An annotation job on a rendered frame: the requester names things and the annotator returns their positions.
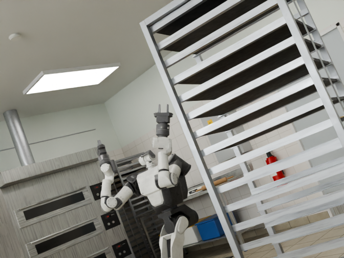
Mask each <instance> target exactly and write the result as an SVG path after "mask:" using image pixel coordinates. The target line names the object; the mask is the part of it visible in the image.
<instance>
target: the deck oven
mask: <svg viewBox="0 0 344 258"><path fill-rule="evenodd" d="M98 157H99V156H98V155H97V147H94V148H90V149H86V150H82V151H79V152H75V153H71V154H68V155H64V156H60V157H56V158H52V159H48V160H45V161H40V162H37V163H33V164H29V165H25V166H21V167H17V168H14V169H10V170H6V171H2V172H0V258H135V255H134V253H133V250H132V247H131V245H130V242H129V240H128V237H127V234H126V232H125V229H124V226H123V224H122V221H121V218H120V215H119V213H118V210H115V211H114V212H104V211H103V210H102V208H101V197H100V195H101V190H102V180H103V179H105V176H104V173H103V172H102V171H101V167H100V165H99V162H98Z"/></svg>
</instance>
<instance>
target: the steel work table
mask: <svg viewBox="0 0 344 258"><path fill-rule="evenodd" d="M248 168H249V170H250V171H251V168H250V166H249V165H248ZM239 175H240V176H239ZM231 176H234V177H236V176H239V177H236V178H234V179H231V180H229V181H227V182H225V183H222V184H220V185H217V186H215V187H219V186H221V185H224V184H227V183H229V182H232V181H234V180H237V179H240V178H242V177H244V175H243V172H242V169H241V168H238V169H236V170H233V171H231V172H228V173H226V174H223V175H221V176H218V177H216V178H213V179H212V180H213V182H214V181H216V180H219V179H221V178H224V177H226V178H228V177H231ZM203 183H204V182H203ZM203 183H200V184H198V185H201V184H203ZM198 185H195V186H193V187H196V186H198ZM206 193H208V191H207V190H204V191H201V192H199V193H196V194H194V195H191V196H189V197H187V199H184V200H183V202H185V201H187V200H190V199H193V198H196V197H198V196H201V195H204V194H206ZM220 195H221V197H222V200H223V202H224V204H225V206H226V205H229V203H228V201H227V198H226V196H225V194H224V192H222V193H220ZM154 212H155V211H154V210H153V209H152V210H150V211H147V212H145V213H143V214H140V215H138V216H136V217H135V218H136V219H138V218H139V221H140V224H141V226H142V229H143V231H144V234H145V237H146V239H147V242H148V244H149V247H150V250H151V252H152V255H153V257H154V258H157V255H161V252H159V253H157V254H156V253H155V250H154V248H153V245H152V242H151V240H150V238H149V235H148V232H147V230H146V227H145V225H144V221H143V219H142V217H143V216H146V215H149V214H151V213H154ZM228 214H229V217H230V219H231V221H232V224H233V225H235V224H237V222H236V220H235V218H234V215H233V213H232V211H230V212H228ZM252 227H254V226H251V227H248V228H245V229H242V230H239V231H236V232H234V234H235V236H238V238H239V241H240V243H241V244H244V243H245V242H244V239H243V237H242V235H241V234H242V233H243V232H245V231H247V230H248V229H250V228H252ZM226 238H227V237H226V235H225V234H224V235H223V236H221V237H218V238H214V239H210V240H206V241H203V240H201V241H200V242H198V243H194V244H190V245H186V246H183V250H184V252H185V254H188V251H187V248H189V247H193V246H198V245H202V244H206V243H210V242H214V241H218V240H222V239H226Z"/></svg>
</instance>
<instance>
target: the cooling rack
mask: <svg viewBox="0 0 344 258"><path fill-rule="evenodd" d="M140 155H142V153H139V154H136V155H132V156H129V157H126V158H123V159H119V160H116V161H115V164H116V167H117V170H118V171H117V173H118V176H119V179H120V181H121V184H122V186H124V182H123V179H122V176H121V174H120V171H119V169H118V165H120V164H124V163H127V162H130V161H127V162H124V163H120V164H117V162H120V161H123V160H127V159H130V158H133V157H136V156H140ZM131 161H132V160H131ZM113 183H114V182H113ZM114 186H115V189H116V192H117V193H118V191H117V188H116V185H115V183H114ZM128 202H129V205H130V207H131V210H132V212H133V215H134V218H135V217H136V213H135V211H134V208H133V205H132V203H131V200H130V198H129V199H128ZM122 208H123V210H124V207H123V206H122ZM124 213H125V215H126V212H125V210H124ZM126 218H127V215H126ZM135 220H136V223H137V225H138V228H139V231H140V233H141V236H142V239H143V241H144V244H145V246H146V249H147V252H148V255H149V258H154V257H153V256H152V255H151V252H150V250H149V247H148V245H147V242H146V239H145V237H144V234H143V231H142V229H141V226H140V224H139V221H138V219H136V218H135ZM127 221H128V223H129V226H130V228H131V225H130V222H129V220H128V218H127ZM131 231H132V234H133V236H134V233H133V230H132V228H131ZM134 239H135V241H136V238H135V236H134ZM136 244H137V241H136ZM137 247H138V249H139V246H138V244H137ZM139 252H140V255H141V257H142V254H141V251H140V249H139ZM142 258H143V257H142ZM157 258H161V255H157Z"/></svg>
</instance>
